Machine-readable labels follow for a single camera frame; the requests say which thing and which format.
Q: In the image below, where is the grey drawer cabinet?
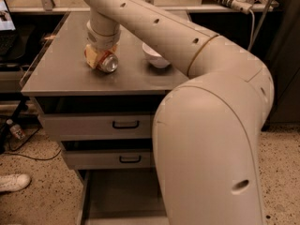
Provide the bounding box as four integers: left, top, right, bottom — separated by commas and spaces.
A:
19, 10, 201, 225

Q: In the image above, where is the white ceramic bowl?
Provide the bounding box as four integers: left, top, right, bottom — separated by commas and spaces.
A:
142, 43, 171, 68

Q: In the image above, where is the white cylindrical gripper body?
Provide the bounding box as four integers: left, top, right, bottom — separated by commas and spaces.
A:
86, 22, 121, 51

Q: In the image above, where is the top drawer with black handle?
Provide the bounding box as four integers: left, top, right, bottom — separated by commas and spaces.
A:
36, 95, 160, 141

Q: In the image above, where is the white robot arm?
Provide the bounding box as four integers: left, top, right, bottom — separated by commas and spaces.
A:
83, 0, 274, 225

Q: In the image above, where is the middle drawer with black handle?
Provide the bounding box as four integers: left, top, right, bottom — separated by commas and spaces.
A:
61, 139, 154, 170

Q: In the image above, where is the open bottom drawer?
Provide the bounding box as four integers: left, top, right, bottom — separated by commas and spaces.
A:
76, 168, 169, 225

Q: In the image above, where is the white power strip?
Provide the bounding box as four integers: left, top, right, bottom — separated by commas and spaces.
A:
202, 0, 254, 15

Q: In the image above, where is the drawer with black handle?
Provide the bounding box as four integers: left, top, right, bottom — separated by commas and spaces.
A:
61, 139, 154, 170
36, 95, 160, 141

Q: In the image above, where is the small plastic bottle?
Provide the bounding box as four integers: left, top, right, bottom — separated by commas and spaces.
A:
7, 119, 25, 140

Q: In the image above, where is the laptop screen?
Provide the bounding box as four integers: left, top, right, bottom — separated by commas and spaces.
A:
0, 0, 16, 31

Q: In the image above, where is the black floor cable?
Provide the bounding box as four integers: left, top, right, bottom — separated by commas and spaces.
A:
3, 125, 63, 162

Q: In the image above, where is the white sneaker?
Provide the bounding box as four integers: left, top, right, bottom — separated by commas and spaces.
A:
0, 173, 31, 192

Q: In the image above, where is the white hanging cable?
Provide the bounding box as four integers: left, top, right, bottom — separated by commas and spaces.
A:
247, 9, 257, 53

